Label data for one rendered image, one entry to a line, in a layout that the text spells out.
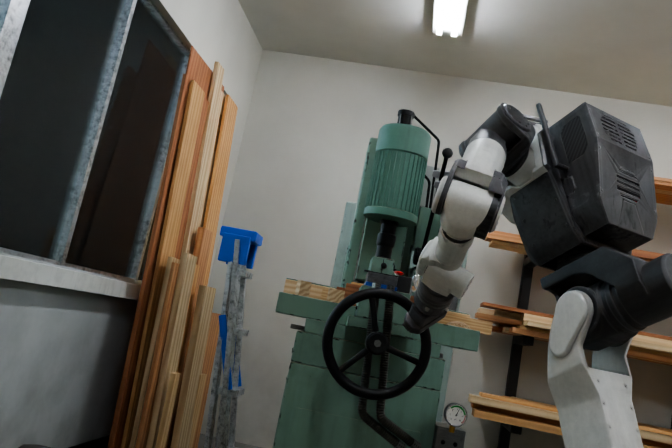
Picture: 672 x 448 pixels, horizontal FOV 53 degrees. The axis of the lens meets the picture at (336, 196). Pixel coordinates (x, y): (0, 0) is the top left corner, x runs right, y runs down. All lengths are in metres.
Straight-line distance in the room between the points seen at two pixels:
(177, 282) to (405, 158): 1.55
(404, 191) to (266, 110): 2.85
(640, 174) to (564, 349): 0.44
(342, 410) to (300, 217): 2.76
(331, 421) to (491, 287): 2.69
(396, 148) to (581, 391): 1.00
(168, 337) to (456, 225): 2.19
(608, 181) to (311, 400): 1.01
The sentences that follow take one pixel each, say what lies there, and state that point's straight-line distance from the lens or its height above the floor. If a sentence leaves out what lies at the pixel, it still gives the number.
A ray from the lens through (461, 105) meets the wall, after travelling 4.78.
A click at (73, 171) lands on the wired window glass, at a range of 2.98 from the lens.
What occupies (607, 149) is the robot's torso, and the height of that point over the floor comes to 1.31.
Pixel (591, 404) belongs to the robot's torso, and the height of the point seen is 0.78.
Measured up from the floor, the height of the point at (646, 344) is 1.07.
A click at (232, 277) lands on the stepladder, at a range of 2.83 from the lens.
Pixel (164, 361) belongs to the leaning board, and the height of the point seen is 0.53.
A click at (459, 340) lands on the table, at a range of 2.02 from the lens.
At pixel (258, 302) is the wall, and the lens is 4.60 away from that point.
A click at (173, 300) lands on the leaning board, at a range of 3.31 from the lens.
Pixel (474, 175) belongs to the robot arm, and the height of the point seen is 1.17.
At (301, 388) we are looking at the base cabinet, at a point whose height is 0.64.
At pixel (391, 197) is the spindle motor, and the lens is 2.11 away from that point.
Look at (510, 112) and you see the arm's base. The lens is 1.54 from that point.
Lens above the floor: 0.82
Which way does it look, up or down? 11 degrees up
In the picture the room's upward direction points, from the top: 11 degrees clockwise
